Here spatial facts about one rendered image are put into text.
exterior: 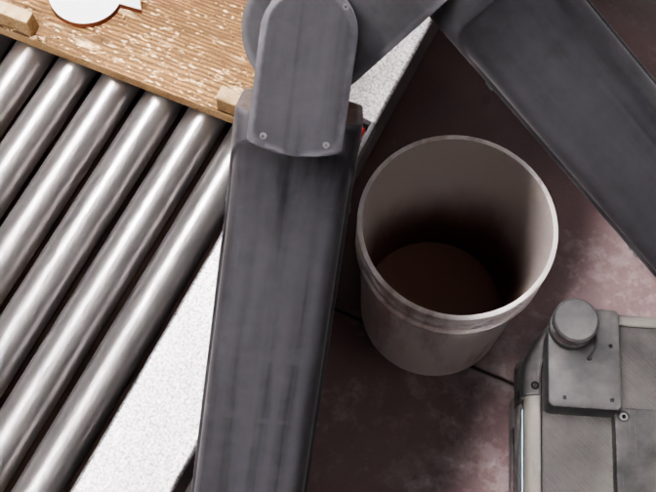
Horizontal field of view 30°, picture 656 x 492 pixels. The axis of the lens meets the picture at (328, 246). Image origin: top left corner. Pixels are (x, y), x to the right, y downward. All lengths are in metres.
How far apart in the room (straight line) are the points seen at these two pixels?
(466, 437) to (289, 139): 1.63
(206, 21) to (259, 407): 0.78
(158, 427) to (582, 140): 0.69
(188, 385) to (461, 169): 0.91
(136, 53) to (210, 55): 0.08
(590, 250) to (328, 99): 1.78
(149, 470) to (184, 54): 0.43
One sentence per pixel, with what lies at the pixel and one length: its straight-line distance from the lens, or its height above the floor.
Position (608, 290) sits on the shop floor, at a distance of 2.24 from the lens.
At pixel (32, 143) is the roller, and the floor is 0.91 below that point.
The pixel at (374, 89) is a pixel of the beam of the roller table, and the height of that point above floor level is 0.92.
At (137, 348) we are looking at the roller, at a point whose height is 0.91.
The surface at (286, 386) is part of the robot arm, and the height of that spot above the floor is 1.49.
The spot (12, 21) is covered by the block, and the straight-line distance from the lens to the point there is 1.31.
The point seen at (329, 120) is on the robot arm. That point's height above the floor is 1.59.
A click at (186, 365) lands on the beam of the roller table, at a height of 0.92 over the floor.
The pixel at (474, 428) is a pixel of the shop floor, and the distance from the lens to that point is 2.12.
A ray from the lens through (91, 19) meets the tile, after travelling 1.31.
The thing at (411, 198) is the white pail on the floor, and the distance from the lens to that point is 2.03.
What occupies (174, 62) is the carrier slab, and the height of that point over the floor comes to 0.94.
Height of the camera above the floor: 2.03
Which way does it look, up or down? 68 degrees down
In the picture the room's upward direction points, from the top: 4 degrees clockwise
